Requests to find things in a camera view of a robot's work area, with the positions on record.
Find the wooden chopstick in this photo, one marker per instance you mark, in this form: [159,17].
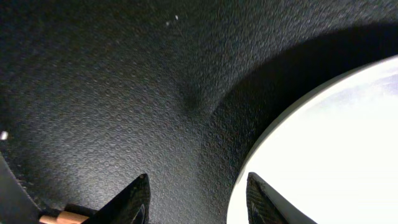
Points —
[63,218]

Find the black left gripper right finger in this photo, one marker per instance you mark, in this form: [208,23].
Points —
[266,206]

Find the round black tray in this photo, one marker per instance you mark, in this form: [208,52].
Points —
[95,93]

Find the grey round plate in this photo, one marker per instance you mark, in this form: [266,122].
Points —
[333,153]

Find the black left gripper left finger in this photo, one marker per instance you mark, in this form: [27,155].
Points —
[130,206]

